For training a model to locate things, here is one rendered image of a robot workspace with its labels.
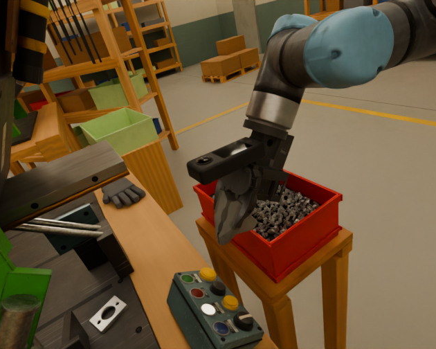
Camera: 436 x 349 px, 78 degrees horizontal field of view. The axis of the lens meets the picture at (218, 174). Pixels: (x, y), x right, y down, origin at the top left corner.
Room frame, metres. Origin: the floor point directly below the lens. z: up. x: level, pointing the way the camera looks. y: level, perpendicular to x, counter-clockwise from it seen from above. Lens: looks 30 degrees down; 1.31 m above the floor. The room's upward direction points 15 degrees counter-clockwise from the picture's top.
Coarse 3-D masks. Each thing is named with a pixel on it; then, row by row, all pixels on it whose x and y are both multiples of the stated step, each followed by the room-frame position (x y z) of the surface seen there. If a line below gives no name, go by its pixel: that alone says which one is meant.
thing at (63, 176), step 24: (96, 144) 0.56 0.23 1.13; (48, 168) 0.49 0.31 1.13; (72, 168) 0.46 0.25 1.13; (96, 168) 0.43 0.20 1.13; (120, 168) 0.43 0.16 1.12; (24, 192) 0.41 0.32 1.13; (48, 192) 0.39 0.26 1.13; (72, 192) 0.39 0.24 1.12; (0, 216) 0.35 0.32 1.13; (24, 216) 0.36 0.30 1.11
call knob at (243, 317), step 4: (240, 312) 0.24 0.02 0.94; (244, 312) 0.24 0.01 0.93; (236, 316) 0.23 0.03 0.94; (240, 316) 0.23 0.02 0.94; (244, 316) 0.23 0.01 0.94; (248, 316) 0.23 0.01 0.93; (236, 320) 0.23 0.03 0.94; (240, 320) 0.22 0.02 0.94; (244, 320) 0.22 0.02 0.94; (248, 320) 0.22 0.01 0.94; (252, 320) 0.23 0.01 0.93; (240, 324) 0.22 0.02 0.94; (244, 324) 0.22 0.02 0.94; (248, 324) 0.22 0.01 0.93; (252, 324) 0.22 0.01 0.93; (248, 328) 0.22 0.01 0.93
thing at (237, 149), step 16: (240, 144) 0.37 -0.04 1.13; (256, 144) 0.36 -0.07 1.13; (192, 160) 0.35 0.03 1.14; (208, 160) 0.33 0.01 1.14; (224, 160) 0.33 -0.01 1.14; (240, 160) 0.34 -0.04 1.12; (256, 160) 0.35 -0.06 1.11; (192, 176) 0.33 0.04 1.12; (208, 176) 0.31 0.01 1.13; (224, 176) 0.33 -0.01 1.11
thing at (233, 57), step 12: (240, 36) 6.90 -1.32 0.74; (228, 48) 6.72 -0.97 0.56; (240, 48) 6.87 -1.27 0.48; (252, 48) 6.66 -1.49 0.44; (216, 60) 6.31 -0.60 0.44; (228, 60) 6.18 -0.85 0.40; (240, 60) 6.36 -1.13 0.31; (252, 60) 6.52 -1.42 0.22; (204, 72) 6.64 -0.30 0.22; (216, 72) 6.21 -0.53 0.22; (228, 72) 6.14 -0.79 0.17; (240, 72) 6.33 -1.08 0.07
